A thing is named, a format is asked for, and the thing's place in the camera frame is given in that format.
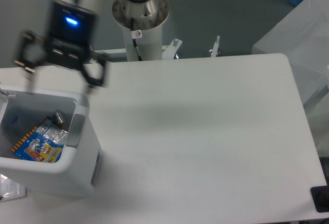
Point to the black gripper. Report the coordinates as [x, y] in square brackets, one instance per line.
[66, 44]

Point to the blue snack wrapper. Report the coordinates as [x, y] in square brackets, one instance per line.
[44, 143]

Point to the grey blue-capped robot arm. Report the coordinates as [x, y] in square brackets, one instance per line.
[66, 42]

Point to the white open trash can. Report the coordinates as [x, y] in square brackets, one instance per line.
[74, 173]

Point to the clear plastic sheet under bin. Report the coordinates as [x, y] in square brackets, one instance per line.
[11, 190]

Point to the metal table clamp bolt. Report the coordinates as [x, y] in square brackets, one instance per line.
[214, 51]

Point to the black device at table edge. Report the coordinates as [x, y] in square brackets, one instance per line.
[320, 198]

